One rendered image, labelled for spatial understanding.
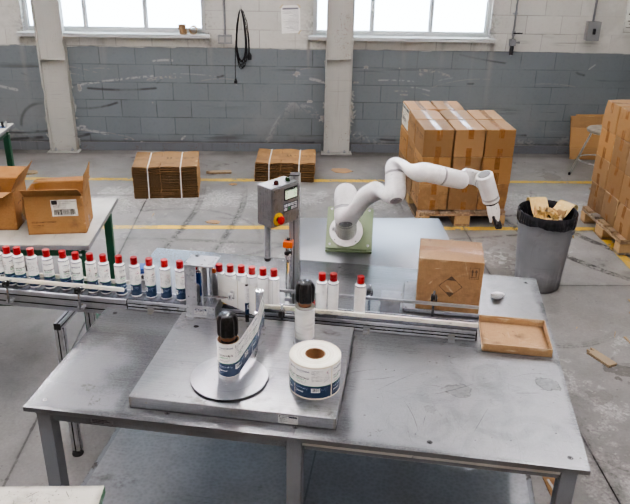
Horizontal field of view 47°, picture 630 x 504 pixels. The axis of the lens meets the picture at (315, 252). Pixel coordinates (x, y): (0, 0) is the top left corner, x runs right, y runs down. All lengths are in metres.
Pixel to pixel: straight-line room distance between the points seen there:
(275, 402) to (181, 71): 6.25
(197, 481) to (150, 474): 0.22
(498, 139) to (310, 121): 2.78
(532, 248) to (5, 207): 3.62
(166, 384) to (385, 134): 6.27
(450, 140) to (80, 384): 4.33
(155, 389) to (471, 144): 4.36
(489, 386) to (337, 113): 5.94
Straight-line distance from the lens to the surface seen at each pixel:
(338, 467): 3.54
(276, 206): 3.22
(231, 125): 8.72
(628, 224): 6.60
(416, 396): 2.97
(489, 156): 6.69
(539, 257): 5.61
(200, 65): 8.60
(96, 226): 4.72
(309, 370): 2.75
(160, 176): 7.29
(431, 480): 3.53
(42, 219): 4.65
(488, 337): 3.41
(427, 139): 6.50
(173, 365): 3.05
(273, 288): 3.35
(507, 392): 3.08
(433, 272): 3.45
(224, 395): 2.84
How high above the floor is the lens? 2.55
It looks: 25 degrees down
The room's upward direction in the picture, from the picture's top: 1 degrees clockwise
